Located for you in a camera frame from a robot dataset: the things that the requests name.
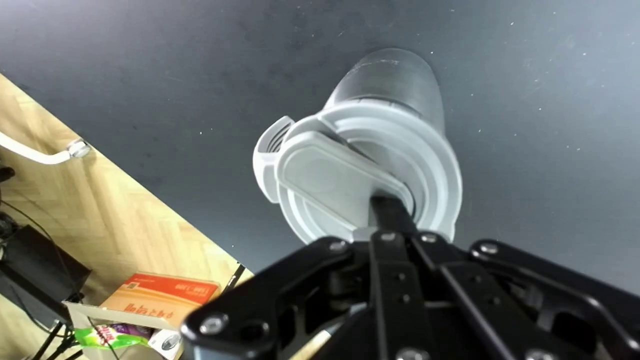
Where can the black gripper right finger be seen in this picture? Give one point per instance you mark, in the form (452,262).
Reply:
(521,292)

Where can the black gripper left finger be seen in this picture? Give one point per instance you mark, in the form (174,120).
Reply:
(287,292)

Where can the white flip lid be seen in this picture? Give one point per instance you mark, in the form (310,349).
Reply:
(333,175)

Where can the clear plastic cup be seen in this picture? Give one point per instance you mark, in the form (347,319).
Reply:
(400,86)

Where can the orange cardboard box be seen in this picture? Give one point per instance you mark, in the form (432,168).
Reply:
(161,299)

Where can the small silver round part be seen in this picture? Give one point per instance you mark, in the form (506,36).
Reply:
(166,341)

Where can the green packet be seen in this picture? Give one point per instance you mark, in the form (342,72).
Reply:
(110,336)

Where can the black box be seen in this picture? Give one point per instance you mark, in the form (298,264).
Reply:
(40,266)

